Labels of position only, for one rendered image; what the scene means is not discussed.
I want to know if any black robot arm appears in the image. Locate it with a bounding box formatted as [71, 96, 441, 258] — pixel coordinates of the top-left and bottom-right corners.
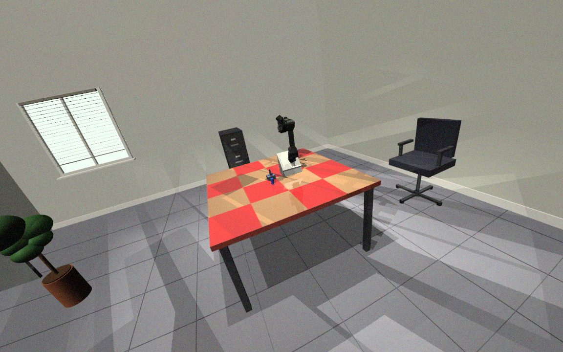
[277, 117, 299, 163]

